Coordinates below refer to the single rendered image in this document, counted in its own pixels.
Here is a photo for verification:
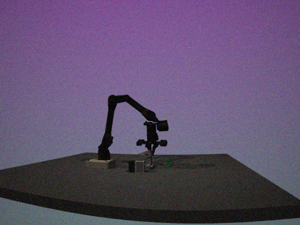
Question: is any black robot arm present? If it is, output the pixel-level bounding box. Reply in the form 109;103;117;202
97;94;169;161

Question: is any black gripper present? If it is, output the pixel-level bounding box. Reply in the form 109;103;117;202
136;132;168;156

